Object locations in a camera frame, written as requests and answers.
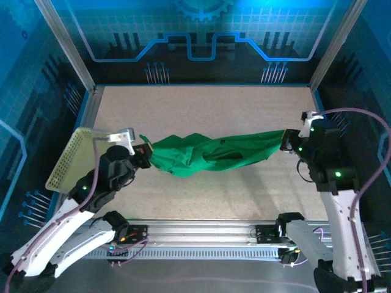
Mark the grey metal platform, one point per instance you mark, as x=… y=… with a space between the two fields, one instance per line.
x=198 y=274

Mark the pale yellow perforated basket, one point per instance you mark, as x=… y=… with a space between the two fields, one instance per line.
x=70 y=158

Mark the green t-shirt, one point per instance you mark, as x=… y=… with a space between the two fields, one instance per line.
x=198 y=155

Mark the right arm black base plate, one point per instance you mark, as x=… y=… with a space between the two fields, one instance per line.
x=265 y=233

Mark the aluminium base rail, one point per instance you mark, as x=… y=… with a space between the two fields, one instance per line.
x=198 y=230

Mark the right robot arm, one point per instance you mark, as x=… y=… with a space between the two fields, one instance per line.
x=339 y=219

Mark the aluminium frame post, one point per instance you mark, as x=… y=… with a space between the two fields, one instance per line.
x=336 y=45
x=67 y=45

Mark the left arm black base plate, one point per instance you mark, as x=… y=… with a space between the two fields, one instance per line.
x=139 y=233

